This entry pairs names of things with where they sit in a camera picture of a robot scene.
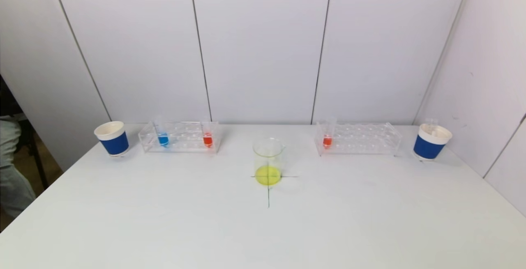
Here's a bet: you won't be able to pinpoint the test tube with blue pigment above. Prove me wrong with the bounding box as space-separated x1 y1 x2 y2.
153 117 170 148

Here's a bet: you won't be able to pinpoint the clear glass beaker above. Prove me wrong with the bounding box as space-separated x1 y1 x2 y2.
252 137 286 186

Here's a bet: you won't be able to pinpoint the test tube with red pigment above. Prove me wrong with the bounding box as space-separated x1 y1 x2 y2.
201 117 214 149
322 117 337 149

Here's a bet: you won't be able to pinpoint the clear acrylic test tube rack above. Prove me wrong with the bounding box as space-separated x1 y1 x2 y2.
315 121 402 157
138 120 220 154

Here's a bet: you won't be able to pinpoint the blue white paper cup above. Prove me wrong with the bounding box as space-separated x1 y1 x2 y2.
413 123 453 162
94 121 130 157

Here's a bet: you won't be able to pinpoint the bystander grey trousers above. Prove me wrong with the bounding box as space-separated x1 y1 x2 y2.
0 119 36 220

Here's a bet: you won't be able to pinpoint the bystander black shirt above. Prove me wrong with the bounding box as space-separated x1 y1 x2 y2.
0 76 20 115

